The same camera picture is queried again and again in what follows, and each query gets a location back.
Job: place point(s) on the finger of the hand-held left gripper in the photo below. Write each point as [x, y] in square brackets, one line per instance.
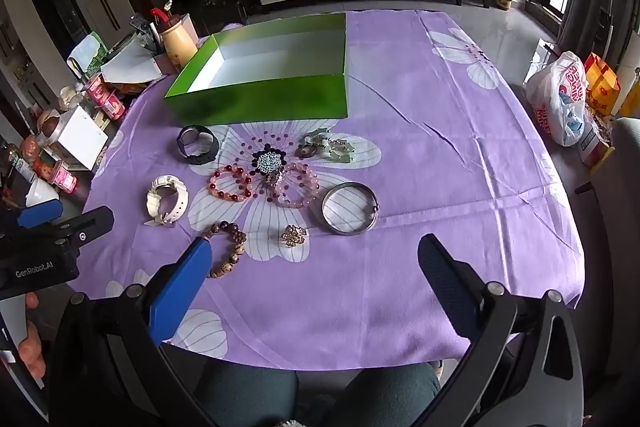
[40, 213]
[87, 222]

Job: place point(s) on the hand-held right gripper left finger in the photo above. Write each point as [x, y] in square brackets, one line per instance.
[180, 287]

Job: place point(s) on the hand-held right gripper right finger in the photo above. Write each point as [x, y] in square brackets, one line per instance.
[445, 287]

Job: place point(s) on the white wrist watch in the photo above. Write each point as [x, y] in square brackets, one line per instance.
[177, 207]

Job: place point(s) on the gold flower brooch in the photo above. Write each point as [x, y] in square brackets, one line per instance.
[293, 236]

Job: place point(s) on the black wrist watch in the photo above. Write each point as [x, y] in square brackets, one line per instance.
[207, 154]

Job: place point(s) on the green cardboard box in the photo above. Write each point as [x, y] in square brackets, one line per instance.
[280, 102]

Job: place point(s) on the person's left hand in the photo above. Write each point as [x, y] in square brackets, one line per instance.
[32, 352]

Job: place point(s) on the pink jar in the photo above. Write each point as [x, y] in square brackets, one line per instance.
[65, 177]
[113, 106]
[96, 91]

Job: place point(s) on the purple floral tablecloth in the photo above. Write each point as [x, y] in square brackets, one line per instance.
[425, 207]

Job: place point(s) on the white cardboard box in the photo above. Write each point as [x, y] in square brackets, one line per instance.
[82, 137]

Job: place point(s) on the person's right leg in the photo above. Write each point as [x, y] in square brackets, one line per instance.
[385, 397]

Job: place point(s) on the person's leg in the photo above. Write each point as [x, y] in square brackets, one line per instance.
[245, 397]
[385, 397]

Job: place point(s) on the person's left leg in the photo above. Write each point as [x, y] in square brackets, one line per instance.
[245, 397]

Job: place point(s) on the silver bangle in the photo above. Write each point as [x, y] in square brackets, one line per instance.
[325, 217]

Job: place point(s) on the white paper sheets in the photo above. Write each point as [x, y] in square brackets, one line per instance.
[130, 67]

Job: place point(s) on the green white packet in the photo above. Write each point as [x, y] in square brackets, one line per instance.
[90, 52]

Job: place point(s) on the grey chair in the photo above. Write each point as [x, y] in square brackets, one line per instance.
[615, 257]

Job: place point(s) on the bottle shaped pen holder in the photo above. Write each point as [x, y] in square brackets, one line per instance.
[175, 39]

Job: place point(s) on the white printed plastic bag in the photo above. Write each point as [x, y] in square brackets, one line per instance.
[555, 97]

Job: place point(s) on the yellow shopping bag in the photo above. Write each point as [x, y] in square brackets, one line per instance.
[602, 87]

